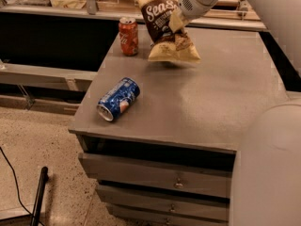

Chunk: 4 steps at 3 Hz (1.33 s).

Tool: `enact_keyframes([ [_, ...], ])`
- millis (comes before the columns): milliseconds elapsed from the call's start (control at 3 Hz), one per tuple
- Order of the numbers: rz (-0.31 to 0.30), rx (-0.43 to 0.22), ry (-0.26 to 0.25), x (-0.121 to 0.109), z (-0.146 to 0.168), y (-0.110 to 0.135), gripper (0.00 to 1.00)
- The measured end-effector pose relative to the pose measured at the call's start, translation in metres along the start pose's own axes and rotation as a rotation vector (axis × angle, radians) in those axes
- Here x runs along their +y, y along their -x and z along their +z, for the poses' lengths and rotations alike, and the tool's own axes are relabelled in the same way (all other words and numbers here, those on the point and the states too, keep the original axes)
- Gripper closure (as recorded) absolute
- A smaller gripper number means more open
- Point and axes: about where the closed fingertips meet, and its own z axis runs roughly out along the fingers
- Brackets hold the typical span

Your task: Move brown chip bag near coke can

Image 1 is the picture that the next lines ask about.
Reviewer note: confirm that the middle grey drawer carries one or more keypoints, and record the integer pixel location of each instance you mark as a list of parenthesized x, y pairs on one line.
[(161, 202)]

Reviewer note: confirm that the red coke can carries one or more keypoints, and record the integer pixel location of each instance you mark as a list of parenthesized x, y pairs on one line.
[(128, 35)]

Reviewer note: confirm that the brown multigrain chip bag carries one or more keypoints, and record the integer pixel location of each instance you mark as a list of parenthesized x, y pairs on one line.
[(166, 45)]

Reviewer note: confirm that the black pole on floor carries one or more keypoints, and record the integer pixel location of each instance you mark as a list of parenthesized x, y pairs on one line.
[(35, 219)]

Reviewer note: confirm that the grey drawer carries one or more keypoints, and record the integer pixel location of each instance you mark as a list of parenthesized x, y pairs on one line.
[(161, 202), (161, 218), (156, 174)]

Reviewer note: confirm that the blue pepsi can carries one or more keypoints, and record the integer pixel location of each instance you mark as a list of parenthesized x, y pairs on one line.
[(118, 99)]

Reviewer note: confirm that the top grey drawer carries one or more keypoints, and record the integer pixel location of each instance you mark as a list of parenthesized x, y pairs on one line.
[(156, 174)]

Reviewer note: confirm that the grey drawer cabinet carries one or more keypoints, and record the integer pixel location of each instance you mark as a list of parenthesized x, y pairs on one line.
[(187, 114)]

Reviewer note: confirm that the bottom grey drawer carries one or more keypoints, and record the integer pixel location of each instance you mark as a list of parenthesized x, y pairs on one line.
[(161, 218)]

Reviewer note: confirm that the grey metal shelf rail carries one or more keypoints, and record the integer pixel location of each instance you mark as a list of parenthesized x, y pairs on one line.
[(115, 9)]

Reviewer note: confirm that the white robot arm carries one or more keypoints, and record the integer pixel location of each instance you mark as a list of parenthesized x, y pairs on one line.
[(266, 179)]

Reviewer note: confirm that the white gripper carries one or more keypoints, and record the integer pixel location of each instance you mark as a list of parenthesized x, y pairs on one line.
[(192, 7)]

